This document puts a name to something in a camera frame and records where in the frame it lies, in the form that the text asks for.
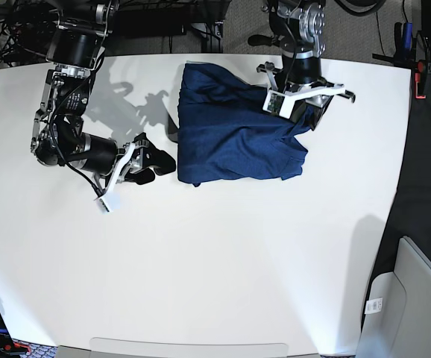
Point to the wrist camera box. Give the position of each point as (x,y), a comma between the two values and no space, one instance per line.
(108,202)
(278,104)

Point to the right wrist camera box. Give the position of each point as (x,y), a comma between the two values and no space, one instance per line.
(108,202)

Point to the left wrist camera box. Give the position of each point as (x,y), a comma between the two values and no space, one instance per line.
(278,104)

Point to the red clamp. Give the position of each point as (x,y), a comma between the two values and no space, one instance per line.
(420,79)

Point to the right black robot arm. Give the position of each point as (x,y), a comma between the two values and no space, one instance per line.
(58,138)

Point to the blue long-sleeve shirt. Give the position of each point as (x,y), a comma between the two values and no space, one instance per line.
(224,134)

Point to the beige plastic bin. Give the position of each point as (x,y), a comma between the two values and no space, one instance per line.
(398,312)

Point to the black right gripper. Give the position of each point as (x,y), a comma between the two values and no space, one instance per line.
(106,160)

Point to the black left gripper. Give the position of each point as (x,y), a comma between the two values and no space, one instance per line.
(298,74)

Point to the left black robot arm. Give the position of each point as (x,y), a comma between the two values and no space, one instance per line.
(296,28)

